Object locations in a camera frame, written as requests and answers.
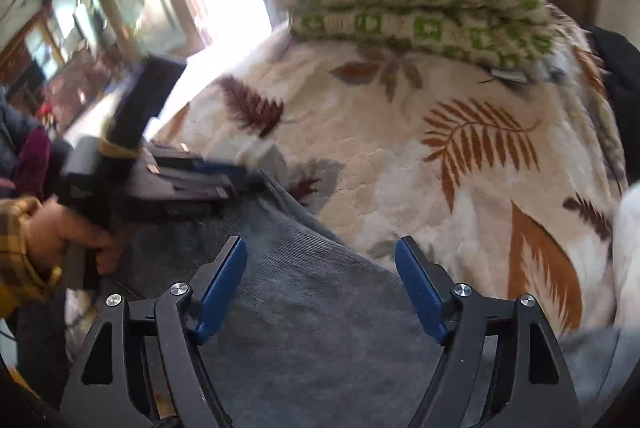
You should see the person's dark jacket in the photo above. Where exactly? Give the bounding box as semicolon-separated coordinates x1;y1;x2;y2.
0;92;54;199

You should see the leaf print blanket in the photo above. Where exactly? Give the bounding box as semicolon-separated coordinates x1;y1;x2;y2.
150;28;632;340

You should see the wooden cabinet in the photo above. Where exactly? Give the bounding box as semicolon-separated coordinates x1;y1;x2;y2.
0;14;67;119

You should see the folded green checked blanket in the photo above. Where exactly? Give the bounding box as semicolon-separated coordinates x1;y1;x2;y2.
264;0;557;74

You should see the striped beige blanket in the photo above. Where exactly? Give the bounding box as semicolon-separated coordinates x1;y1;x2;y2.
547;5;630;191

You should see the person's left forearm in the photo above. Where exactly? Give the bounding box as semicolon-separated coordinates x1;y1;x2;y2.
0;197;64;319

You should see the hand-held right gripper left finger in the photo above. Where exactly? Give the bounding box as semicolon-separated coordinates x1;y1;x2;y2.
60;235;248;428

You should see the person's left hand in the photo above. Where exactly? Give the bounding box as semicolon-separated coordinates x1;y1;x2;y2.
27;200;127;275

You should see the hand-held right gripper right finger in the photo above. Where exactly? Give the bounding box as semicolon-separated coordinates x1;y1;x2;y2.
395;235;583;428

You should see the black cloth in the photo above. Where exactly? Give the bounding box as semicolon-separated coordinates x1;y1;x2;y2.
585;25;640;189

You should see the white pillow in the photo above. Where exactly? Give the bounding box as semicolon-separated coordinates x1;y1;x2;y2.
610;194;640;330

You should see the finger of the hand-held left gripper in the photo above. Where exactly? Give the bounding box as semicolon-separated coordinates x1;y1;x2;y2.
151;177;267;215
145;146;264;182

